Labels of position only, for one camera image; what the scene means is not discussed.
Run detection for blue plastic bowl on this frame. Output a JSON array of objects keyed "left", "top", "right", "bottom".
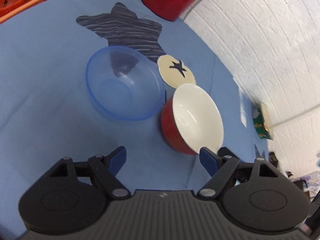
[{"left": 85, "top": 46, "right": 165, "bottom": 121}]

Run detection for cluttered side table items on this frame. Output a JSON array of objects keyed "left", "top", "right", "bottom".
[{"left": 268, "top": 151, "right": 319, "bottom": 202}]

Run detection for green patterned bowl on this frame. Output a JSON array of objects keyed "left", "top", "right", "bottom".
[{"left": 252, "top": 103, "right": 273, "bottom": 140}]

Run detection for red ceramic bowl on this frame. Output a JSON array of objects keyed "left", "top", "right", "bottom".
[{"left": 161, "top": 83, "right": 224, "bottom": 155}]

